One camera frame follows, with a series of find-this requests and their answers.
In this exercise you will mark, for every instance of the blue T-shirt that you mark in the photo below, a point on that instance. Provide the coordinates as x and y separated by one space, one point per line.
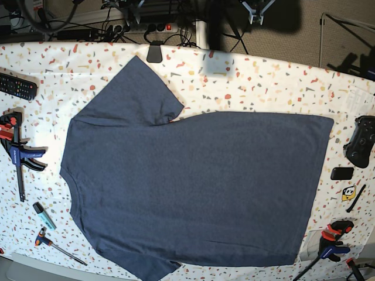
150 192

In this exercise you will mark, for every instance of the white power strip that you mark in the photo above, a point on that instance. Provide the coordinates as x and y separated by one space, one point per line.
153 27

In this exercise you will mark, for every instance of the light blue highlighter pen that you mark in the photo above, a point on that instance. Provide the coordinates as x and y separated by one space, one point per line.
43 215

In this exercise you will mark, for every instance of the clear plastic bag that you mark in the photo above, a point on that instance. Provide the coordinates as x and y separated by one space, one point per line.
310 247

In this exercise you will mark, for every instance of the yellow face sticker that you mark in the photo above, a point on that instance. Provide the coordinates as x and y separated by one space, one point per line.
348 193

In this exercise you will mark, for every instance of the black game controller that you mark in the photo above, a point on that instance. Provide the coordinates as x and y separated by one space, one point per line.
359 148

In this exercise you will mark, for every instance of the black TV remote control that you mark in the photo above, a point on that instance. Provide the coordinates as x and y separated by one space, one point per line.
18 87

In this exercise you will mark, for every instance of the blue bar clamp left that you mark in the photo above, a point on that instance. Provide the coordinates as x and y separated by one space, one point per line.
19 154

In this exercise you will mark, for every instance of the blue bar clamp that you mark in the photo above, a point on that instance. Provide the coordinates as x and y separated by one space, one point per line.
330 244
19 154

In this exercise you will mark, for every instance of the blue bar clamp right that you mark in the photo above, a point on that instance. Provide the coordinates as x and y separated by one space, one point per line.
330 244

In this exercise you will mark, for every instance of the white paper sheet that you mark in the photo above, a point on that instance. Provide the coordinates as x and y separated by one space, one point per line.
359 102

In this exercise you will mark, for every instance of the orange clamp bottom right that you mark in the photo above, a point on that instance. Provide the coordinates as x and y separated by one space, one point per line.
355 272

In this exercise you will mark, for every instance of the black table clamp mount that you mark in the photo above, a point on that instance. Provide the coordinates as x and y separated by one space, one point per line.
154 53

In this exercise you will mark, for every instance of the orange handled T-wrench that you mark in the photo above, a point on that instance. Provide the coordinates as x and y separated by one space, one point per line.
42 239

